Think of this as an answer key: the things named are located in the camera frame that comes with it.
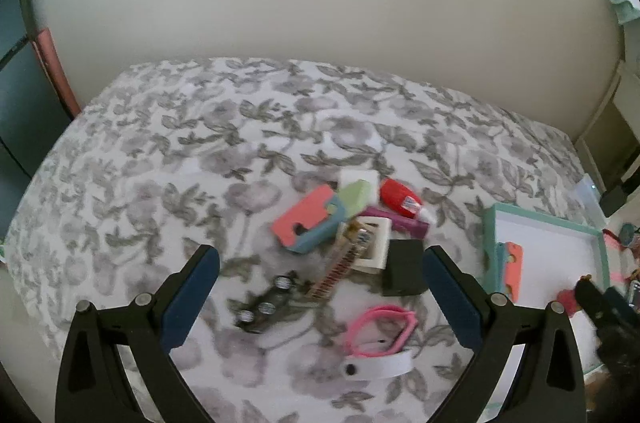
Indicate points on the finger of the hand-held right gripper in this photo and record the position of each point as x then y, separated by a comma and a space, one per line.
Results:
590, 298

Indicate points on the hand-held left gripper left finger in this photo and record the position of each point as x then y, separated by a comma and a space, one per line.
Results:
187, 298

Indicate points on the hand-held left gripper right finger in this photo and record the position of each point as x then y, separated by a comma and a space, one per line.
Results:
457, 298

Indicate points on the teal framed white tray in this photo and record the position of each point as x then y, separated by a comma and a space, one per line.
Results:
550, 253

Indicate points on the white plastic bracket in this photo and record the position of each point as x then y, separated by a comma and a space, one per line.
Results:
381, 248

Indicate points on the pink small toy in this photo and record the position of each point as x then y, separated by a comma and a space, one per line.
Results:
567, 300

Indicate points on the colourful clutter pile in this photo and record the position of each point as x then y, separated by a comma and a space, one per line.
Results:
625, 253

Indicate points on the black box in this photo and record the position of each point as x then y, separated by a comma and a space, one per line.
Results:
404, 268

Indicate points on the coral and blue plastic holder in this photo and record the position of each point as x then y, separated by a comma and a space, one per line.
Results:
512, 268
305, 220

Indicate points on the pink wristband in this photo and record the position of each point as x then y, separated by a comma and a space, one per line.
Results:
395, 328

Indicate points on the pink highlighter pen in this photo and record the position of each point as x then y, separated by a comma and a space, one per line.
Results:
407, 225

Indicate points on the clear plastic box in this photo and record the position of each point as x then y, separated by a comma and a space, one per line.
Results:
590, 198

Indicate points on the black device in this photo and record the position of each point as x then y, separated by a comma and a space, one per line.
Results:
617, 198

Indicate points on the red correction fluid bottle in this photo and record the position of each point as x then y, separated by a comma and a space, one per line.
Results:
397, 195

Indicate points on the grey floral blanket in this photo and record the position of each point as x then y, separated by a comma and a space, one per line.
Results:
150, 183

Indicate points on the striped clear tube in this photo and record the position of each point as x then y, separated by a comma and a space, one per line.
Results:
340, 268

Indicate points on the light green eraser block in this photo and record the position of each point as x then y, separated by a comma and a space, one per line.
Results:
356, 198

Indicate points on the white shelf unit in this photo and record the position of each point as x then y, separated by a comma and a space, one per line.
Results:
607, 118

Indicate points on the teal cloth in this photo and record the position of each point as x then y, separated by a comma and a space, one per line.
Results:
622, 5

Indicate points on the white wall charger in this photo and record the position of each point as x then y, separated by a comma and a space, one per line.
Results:
357, 178

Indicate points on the coral pink bed frame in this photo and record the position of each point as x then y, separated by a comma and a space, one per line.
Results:
55, 68

